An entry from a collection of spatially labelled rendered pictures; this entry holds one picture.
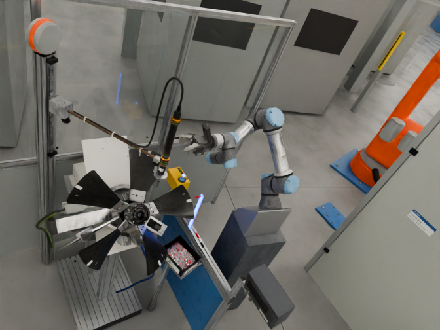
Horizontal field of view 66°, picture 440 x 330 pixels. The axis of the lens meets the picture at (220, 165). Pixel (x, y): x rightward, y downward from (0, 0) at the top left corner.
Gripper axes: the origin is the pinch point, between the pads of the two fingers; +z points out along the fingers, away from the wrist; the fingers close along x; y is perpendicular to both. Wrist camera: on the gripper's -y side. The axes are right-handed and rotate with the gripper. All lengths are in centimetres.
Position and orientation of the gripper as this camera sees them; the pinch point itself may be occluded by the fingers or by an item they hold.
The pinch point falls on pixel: (180, 143)
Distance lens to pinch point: 167.5
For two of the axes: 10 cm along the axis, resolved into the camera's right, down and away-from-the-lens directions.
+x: -5.1, -6.8, 5.3
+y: -3.1, 7.2, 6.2
